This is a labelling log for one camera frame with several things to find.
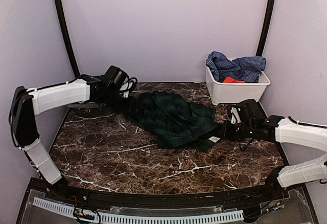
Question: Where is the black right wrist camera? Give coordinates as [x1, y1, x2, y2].
[226, 99, 265, 127]

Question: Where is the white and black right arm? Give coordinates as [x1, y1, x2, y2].
[216, 116, 326, 200]

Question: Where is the black left frame post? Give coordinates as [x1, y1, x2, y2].
[54, 0, 80, 78]

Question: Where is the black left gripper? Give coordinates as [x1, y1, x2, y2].
[99, 87, 142, 115]

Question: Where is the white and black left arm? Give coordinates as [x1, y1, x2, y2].
[8, 73, 137, 201]

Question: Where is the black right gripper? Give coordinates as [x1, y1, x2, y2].
[215, 119, 254, 142]

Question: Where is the white plastic laundry bin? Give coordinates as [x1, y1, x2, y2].
[205, 66, 271, 105]

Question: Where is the blue checked shirt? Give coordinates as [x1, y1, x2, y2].
[205, 51, 267, 83]

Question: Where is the black right frame post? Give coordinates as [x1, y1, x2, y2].
[256, 0, 275, 56]

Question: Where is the red garment in bin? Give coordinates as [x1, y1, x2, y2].
[223, 77, 246, 83]

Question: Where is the black aluminium front rail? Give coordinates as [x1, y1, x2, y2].
[33, 179, 289, 210]

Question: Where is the dark green plaid garment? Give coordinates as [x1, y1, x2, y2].
[128, 91, 219, 152]

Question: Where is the black frame post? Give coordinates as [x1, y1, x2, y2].
[54, 0, 80, 78]
[256, 0, 275, 56]

